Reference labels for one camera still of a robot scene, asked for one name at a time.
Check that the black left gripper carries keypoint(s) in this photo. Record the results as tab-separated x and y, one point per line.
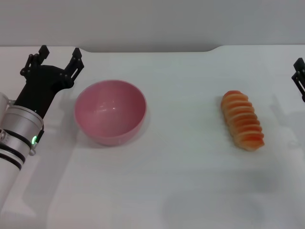
40	83

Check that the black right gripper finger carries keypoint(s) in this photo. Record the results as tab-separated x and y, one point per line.
300	76

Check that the orange striped bread loaf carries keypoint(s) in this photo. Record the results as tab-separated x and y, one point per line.
241	119

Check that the pink plastic bowl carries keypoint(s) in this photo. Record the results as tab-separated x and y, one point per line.
110	112

